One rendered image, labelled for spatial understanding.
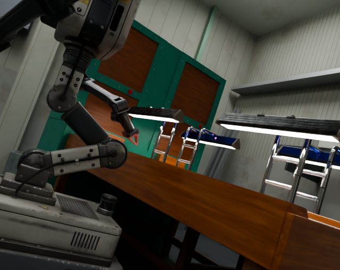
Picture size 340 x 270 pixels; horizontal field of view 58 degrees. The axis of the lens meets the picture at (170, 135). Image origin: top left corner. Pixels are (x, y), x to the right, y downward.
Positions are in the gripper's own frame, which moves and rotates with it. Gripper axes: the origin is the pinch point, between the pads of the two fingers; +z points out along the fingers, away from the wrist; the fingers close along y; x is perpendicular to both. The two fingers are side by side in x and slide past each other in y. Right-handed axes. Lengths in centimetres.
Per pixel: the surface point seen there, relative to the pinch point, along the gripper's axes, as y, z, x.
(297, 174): -81, 19, -29
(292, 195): -82, 25, -21
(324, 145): -12, 102, -160
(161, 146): 72, 48, -50
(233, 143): -6, 39, -64
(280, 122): -78, -6, -30
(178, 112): -6.0, -3.8, -31.1
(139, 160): -32.0, -6.4, 15.4
